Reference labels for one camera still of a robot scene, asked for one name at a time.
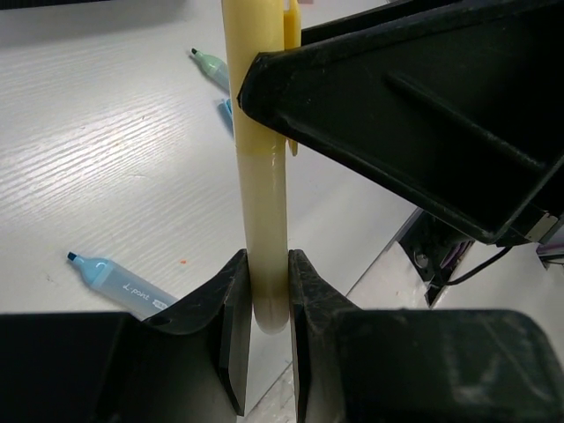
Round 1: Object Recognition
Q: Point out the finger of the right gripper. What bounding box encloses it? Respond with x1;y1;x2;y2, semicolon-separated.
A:
237;1;563;245

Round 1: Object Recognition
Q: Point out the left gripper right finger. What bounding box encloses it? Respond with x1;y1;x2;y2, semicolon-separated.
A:
289;249;563;422

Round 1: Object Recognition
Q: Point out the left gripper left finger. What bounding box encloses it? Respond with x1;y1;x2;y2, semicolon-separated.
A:
1;250;252;422

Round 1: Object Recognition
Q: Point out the light blue highlighter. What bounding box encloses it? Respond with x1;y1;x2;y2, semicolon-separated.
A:
67;252;178;320

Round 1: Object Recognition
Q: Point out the yellow highlighter cap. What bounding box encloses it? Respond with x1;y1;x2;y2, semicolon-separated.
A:
281;0;303;158

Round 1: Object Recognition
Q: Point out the yellow highlighter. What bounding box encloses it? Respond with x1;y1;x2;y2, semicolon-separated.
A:
222;0;289;334

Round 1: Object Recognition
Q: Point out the blue highlighter cap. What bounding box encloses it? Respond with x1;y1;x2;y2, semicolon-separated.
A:
218;99;234;136

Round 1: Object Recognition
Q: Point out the green grey highlighter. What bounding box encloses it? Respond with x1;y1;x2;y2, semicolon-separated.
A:
190;48;230;93

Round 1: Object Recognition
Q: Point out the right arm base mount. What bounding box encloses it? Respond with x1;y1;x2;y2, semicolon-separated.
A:
396;211;564;309

